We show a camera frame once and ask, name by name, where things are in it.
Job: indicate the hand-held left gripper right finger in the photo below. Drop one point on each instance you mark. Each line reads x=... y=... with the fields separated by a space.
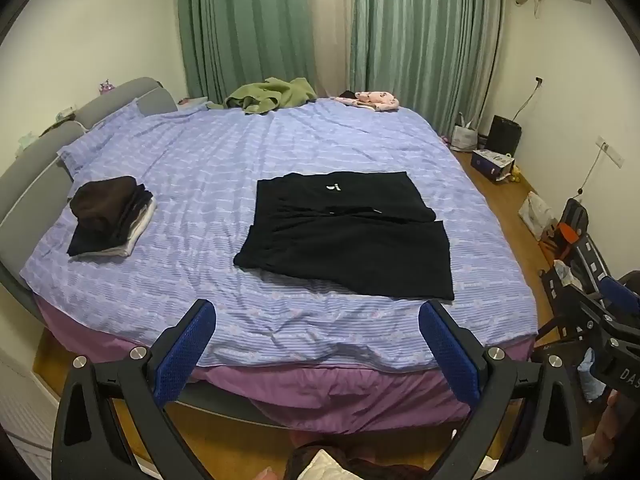
x=450 y=356

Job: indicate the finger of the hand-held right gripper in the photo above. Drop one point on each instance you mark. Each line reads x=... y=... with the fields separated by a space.
x=622 y=291
x=592 y=312

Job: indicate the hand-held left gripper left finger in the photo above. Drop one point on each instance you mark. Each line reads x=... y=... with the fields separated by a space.
x=184 y=356

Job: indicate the black pants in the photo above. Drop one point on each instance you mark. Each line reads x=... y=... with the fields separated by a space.
x=345 y=240

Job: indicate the person's right hand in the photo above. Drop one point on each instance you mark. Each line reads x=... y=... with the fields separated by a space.
x=612 y=432

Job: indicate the light blue cloth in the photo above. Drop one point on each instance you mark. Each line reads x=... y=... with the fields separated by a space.
x=565 y=271

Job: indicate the black and orange bag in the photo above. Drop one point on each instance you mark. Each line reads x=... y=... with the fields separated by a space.
x=572 y=222

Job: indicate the white plastic bag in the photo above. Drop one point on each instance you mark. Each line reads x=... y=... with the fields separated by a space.
x=536 y=212

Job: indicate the purple bed skirt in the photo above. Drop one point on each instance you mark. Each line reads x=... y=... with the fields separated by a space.
x=325 y=390

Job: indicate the white folded garment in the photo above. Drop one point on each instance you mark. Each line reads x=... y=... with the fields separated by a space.
x=135 y=235

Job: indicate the black folded garment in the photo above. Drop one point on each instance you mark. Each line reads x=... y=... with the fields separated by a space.
x=107 y=232

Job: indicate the small yellow toy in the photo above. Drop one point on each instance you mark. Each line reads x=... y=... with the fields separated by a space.
x=515 y=175

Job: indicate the white ribbed cabinet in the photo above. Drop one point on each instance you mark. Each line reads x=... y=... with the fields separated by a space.
x=22 y=410

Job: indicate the brown folded garment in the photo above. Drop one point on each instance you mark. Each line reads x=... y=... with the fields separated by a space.
x=102 y=200

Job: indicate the blue and white box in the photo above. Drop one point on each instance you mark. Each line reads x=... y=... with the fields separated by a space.
x=492 y=164

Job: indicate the black floor appliance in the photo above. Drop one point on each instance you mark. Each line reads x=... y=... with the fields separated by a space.
x=504 y=136

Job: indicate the lilac striped bedsheet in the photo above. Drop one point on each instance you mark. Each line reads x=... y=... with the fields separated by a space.
x=250 y=160

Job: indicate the white tote bag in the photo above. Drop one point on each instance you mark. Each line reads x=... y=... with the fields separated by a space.
x=464 y=136

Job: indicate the lilac striped pillow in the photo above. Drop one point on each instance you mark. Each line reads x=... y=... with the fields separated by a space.
x=100 y=135

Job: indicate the grey upholstered bed headboard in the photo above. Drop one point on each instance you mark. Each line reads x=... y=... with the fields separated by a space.
x=45 y=160

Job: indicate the pink printed clothing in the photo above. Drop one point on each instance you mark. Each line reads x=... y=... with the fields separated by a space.
x=372 y=99

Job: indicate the olive green garment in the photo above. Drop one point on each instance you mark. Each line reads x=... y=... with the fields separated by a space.
x=272 y=92

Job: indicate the beige sheer curtain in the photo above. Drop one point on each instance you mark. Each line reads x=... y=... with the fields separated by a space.
x=332 y=25

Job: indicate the white wall power strip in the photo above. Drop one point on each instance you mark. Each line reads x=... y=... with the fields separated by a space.
x=610 y=152

